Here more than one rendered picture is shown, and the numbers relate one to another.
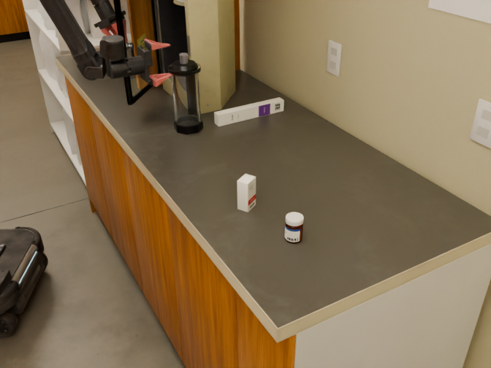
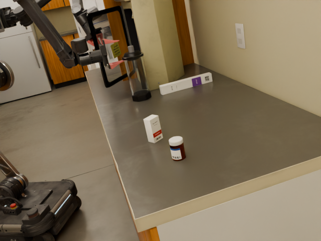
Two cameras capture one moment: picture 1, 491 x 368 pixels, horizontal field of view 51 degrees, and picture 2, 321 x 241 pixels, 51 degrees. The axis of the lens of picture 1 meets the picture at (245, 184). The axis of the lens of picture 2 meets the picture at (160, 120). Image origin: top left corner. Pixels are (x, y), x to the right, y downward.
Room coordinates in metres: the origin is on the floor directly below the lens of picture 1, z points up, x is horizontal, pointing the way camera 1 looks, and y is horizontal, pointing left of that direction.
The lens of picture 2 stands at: (0.11, -0.38, 1.45)
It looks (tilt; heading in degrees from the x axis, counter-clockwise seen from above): 21 degrees down; 18
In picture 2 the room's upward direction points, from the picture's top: 12 degrees counter-clockwise
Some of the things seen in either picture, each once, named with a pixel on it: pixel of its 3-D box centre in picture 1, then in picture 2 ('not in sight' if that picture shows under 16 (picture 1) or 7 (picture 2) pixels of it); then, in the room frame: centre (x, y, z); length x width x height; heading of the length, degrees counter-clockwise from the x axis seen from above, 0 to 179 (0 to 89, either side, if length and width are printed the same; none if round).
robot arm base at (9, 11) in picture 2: not in sight; (12, 16); (2.03, 1.06, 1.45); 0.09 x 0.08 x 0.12; 0
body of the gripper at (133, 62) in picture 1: (136, 65); (97, 56); (1.59, 0.34, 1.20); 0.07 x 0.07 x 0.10; 29
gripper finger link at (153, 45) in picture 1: (155, 51); (110, 45); (1.62, 0.28, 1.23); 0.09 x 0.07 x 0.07; 119
